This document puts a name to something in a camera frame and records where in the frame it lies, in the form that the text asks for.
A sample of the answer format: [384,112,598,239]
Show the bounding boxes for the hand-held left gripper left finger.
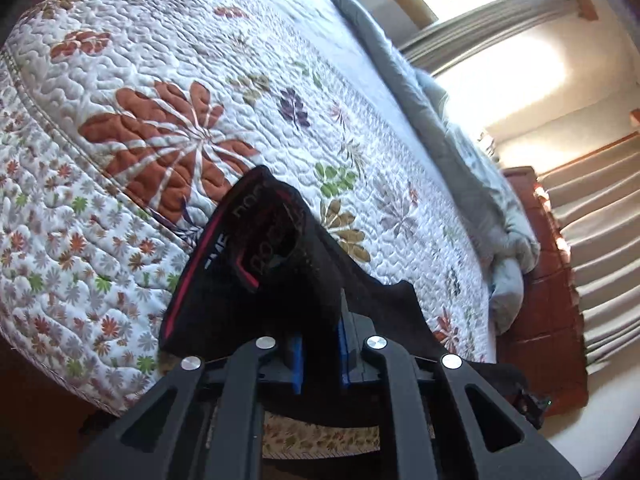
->
[65,334,304,480]

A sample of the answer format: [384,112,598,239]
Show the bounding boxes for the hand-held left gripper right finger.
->
[336,289,582,480]

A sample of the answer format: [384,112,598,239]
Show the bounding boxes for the black pants with red stripe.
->
[159,165,531,429]

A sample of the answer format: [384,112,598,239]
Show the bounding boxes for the beige pleated curtain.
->
[537,132,640,377]

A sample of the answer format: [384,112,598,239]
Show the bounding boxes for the grey blanket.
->
[320,0,542,336]

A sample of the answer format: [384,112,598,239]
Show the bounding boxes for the white floral quilt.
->
[0,0,501,461]

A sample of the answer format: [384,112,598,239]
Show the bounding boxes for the grey curtain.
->
[400,0,581,79]

